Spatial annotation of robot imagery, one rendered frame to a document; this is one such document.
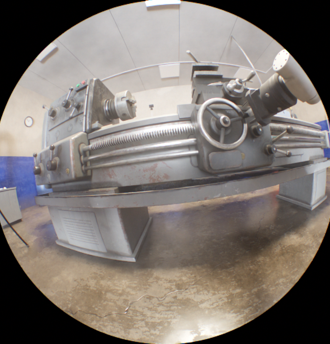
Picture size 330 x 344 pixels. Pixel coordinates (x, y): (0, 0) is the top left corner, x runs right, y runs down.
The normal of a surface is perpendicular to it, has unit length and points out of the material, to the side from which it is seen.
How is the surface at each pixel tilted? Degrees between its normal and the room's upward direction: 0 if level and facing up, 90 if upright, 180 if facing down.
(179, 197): 90
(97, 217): 90
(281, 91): 106
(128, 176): 90
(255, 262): 0
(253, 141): 90
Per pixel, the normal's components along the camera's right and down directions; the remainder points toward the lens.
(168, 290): -0.12, -0.99
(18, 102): 0.99, -0.12
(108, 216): -0.07, 0.06
